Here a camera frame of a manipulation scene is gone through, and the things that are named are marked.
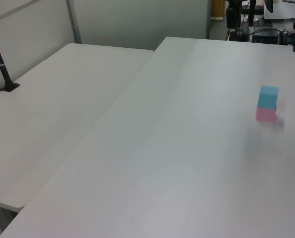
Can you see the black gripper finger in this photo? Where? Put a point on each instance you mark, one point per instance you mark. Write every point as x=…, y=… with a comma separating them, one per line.
x=269, y=5

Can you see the blue cube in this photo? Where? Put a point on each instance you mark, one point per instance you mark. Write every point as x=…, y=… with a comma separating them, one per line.
x=268, y=98

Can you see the pink cube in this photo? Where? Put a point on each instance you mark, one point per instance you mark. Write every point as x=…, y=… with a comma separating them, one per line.
x=265, y=114

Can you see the round black stand base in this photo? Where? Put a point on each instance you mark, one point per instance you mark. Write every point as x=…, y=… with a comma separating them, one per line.
x=259, y=10

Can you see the white paper sheet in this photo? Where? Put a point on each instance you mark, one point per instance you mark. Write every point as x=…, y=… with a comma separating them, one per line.
x=286, y=11

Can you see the black upright background pole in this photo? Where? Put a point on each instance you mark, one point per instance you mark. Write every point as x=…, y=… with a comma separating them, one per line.
x=252, y=15

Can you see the black electronics box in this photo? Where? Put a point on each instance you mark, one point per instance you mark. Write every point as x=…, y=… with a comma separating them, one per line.
x=265, y=38

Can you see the black hanging background device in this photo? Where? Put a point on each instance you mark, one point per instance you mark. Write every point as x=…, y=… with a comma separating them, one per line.
x=231, y=17

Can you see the small black box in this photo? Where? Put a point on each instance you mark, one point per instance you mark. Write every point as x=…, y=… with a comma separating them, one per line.
x=238, y=36

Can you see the wooden cabinet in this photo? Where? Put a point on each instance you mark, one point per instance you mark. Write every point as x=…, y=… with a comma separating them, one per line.
x=217, y=8

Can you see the slim grey partition post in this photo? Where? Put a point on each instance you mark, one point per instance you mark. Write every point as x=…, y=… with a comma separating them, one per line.
x=208, y=19

